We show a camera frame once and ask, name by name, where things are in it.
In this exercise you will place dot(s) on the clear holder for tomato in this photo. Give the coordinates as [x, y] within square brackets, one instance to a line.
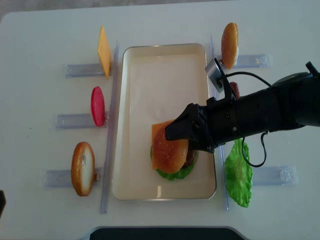
[73, 121]

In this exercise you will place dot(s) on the upright orange cheese slice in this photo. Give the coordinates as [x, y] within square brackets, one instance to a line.
[104, 52]

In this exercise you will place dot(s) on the dark object left edge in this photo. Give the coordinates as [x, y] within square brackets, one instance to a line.
[2, 202]

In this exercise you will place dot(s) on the long clear rail right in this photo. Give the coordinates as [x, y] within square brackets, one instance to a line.
[221, 152]

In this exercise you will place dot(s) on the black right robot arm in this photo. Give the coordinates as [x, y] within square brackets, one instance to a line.
[290, 103]

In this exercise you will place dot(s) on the golden bun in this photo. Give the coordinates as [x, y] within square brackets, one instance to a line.
[229, 45]
[180, 154]

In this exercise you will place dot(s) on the clear holder for cheese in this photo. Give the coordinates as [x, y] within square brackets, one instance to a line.
[83, 70]

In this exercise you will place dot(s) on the upright brown meat patty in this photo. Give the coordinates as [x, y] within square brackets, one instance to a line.
[235, 89]

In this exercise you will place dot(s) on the brown patty on tray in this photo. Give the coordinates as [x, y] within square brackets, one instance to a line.
[190, 158]

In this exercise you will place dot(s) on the long clear rail left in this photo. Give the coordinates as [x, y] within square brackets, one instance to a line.
[112, 132]

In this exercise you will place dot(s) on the upright bread slice white face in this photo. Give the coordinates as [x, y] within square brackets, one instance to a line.
[83, 169]

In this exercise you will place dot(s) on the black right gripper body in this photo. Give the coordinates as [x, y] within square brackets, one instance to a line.
[222, 124]

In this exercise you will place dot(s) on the flat orange cheese slice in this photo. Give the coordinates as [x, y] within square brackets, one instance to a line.
[158, 126]

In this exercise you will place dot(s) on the green lettuce on tray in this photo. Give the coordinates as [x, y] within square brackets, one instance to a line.
[181, 174]

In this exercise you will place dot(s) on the long clear rail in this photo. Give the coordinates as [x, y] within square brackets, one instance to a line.
[112, 132]
[221, 152]

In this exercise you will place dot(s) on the clear holder for buns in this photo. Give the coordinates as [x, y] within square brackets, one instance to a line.
[253, 61]

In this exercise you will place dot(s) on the upright green lettuce leaf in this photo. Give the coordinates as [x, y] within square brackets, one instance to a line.
[239, 174]

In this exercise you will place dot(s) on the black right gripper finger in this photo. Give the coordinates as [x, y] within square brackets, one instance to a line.
[195, 131]
[190, 115]

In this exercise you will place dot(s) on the clear holder for bread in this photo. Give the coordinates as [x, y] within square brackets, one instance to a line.
[63, 179]

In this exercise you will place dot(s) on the clear holder for lettuce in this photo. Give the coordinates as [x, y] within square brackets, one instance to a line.
[275, 176]

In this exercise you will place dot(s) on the cream rectangular tray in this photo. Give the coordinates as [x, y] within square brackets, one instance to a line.
[157, 84]

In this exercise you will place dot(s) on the red tomato slice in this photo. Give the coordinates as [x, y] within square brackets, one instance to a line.
[98, 106]

